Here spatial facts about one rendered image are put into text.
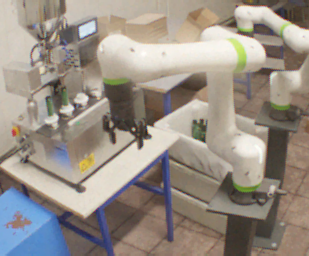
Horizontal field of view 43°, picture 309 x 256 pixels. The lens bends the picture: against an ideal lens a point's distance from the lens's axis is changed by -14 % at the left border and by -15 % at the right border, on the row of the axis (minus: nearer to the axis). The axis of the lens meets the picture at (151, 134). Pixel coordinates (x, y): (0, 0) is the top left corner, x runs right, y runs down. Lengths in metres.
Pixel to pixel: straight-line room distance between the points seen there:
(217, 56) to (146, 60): 0.25
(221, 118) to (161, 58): 0.55
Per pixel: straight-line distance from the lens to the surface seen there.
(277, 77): 2.16
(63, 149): 2.00
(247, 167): 1.57
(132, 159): 2.27
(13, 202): 2.40
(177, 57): 1.16
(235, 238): 1.84
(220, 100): 1.58
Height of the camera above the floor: 2.02
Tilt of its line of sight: 31 degrees down
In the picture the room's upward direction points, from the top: 6 degrees counter-clockwise
